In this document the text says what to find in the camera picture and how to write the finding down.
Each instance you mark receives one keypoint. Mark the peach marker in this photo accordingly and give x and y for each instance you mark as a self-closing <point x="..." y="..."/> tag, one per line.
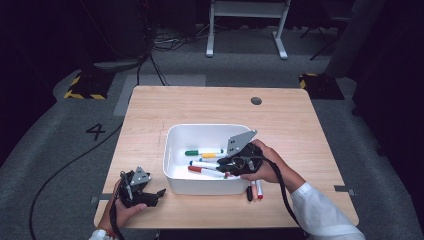
<point x="254" y="192"/>

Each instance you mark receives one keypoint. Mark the person's right hand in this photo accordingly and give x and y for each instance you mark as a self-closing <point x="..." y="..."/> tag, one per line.
<point x="273" y="168"/>

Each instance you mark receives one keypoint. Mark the yellow black striped base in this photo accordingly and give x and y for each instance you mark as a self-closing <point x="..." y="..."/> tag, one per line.
<point x="87" y="87"/>
<point x="321" y="87"/>

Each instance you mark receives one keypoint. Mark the white desk frame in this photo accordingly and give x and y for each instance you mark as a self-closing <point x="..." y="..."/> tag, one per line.
<point x="248" y="9"/>

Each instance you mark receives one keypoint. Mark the person's left hand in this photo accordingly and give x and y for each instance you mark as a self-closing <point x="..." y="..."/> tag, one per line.
<point x="125" y="215"/>

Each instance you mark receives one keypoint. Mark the black tripod stand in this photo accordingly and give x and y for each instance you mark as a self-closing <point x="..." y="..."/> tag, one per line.
<point x="321" y="40"/>

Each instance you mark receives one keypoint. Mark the yellow marker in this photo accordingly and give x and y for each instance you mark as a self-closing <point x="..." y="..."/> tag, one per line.
<point x="209" y="155"/>

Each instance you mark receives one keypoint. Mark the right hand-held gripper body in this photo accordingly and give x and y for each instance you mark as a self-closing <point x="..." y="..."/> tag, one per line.
<point x="246" y="160"/>

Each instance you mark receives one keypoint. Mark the dark green marker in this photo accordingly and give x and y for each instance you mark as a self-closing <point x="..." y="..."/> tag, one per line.
<point x="192" y="152"/>

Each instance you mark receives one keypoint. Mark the grey curtain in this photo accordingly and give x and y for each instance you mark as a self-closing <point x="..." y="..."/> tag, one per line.
<point x="353" y="40"/>

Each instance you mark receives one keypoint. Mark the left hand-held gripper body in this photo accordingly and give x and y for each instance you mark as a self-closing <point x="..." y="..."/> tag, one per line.
<point x="138" y="190"/>

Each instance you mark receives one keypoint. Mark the black marker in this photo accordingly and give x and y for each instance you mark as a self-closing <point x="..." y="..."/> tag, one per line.
<point x="249" y="195"/>

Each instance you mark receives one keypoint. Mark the dark red marker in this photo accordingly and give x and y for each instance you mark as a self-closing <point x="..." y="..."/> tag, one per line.
<point x="195" y="169"/>

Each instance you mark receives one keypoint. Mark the white plastic bin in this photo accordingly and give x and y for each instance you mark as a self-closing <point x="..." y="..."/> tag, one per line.
<point x="203" y="186"/>

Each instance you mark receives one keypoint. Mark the grey tape strip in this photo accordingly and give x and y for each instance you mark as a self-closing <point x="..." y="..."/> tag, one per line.
<point x="100" y="198"/>
<point x="343" y="189"/>

